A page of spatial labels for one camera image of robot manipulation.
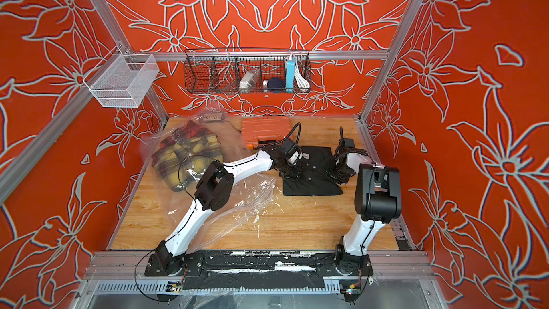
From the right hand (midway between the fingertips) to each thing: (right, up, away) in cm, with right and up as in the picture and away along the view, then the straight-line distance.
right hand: (325, 174), depth 95 cm
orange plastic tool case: (-28, +20, +14) cm, 37 cm away
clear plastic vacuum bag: (-33, -7, -8) cm, 35 cm away
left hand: (-10, -1, -2) cm, 10 cm away
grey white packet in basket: (-35, +42, -3) cm, 54 cm away
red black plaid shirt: (-68, +20, +14) cm, 73 cm away
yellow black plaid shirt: (-64, +5, -4) cm, 64 cm away
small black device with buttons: (-58, +29, +23) cm, 69 cm away
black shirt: (-6, -2, -3) cm, 7 cm away
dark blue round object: (-23, +41, 0) cm, 47 cm away
